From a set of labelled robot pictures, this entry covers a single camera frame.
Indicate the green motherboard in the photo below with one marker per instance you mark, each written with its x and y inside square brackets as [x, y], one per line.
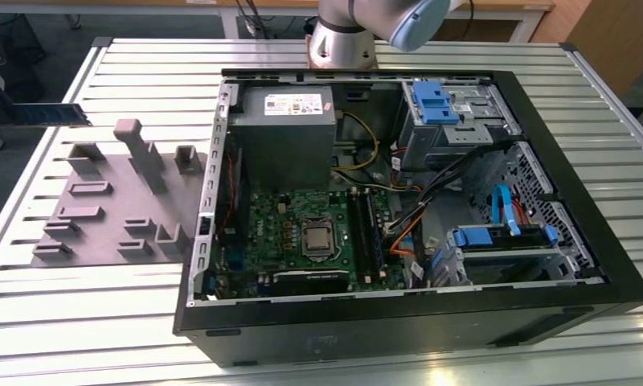
[279, 217]

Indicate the grey metal drive cage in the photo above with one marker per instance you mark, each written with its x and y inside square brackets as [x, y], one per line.
[515, 254]
[467, 134]

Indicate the blue RAM stick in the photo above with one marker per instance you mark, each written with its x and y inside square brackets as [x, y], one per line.
[48, 114]

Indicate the blue disk carrier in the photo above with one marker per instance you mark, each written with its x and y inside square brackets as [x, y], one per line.
[475, 238]
[432, 106]

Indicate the black mesh bin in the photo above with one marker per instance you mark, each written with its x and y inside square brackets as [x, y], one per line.
[30, 56]

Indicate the black RAM slot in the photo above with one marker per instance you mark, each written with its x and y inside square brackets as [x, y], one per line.
[359, 237]

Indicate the black graphics card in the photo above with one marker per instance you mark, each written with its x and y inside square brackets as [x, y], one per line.
[311, 281]

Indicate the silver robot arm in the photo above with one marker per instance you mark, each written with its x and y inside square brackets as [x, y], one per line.
[343, 44]

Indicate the grey power supply unit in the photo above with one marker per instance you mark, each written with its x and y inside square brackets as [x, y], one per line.
[284, 149]

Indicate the grey parts rack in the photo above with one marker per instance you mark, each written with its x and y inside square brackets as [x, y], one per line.
[112, 193]

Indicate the silver CPU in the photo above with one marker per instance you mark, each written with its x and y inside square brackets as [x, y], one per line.
[318, 238]

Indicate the black PC case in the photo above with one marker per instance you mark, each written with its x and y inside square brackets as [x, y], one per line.
[354, 333]

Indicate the white framed wooden desk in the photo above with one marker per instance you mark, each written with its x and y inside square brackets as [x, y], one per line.
[527, 24]

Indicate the CPU socket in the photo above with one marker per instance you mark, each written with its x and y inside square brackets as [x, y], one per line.
[319, 257]

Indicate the brown wooden cabinet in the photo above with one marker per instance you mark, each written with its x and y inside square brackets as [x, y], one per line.
[612, 40]

